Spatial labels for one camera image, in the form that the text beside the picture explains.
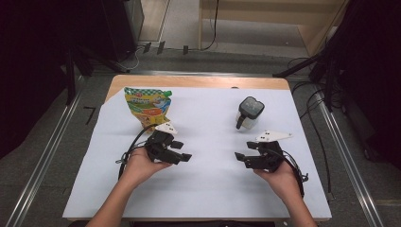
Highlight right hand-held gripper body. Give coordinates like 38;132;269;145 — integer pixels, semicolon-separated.
244;130;292;174

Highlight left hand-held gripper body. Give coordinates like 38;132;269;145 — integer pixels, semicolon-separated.
145;122;183;166

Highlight clear jar with black lid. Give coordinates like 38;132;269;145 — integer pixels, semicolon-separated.
235;96;266;131

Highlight yellow seasoning pouch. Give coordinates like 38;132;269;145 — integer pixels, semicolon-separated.
123;86;173;131

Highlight person's right hand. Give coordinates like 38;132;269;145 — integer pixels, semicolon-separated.
253;161;301;202

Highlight person's left hand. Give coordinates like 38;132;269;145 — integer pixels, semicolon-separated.
121;147;173;190

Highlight black stand legs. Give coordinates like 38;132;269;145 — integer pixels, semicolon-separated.
64;44;131;107
272;51;340;113

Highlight black cabinet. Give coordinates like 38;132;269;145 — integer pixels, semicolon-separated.
100;0;145;62

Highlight light wooden shelf unit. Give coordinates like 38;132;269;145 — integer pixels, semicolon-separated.
198;0;349;57

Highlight black curtain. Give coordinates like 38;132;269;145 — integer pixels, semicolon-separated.
0;0;75;160
329;0;401;169

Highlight left hand-held gripper cable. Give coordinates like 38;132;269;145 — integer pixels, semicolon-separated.
115;123;159;181

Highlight hand-held gripper cable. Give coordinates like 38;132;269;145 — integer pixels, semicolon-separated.
115;123;159;181
277;148;309;199

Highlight right hand-held gripper cable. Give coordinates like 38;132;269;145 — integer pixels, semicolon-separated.
277;148;309;199

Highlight black floor cables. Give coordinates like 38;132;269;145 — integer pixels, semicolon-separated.
288;56;334;194

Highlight metal floor rail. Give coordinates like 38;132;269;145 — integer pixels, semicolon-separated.
5;79;83;227
315;91;385;227

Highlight hanging black cable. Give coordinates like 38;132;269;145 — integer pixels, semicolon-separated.
200;0;220;52

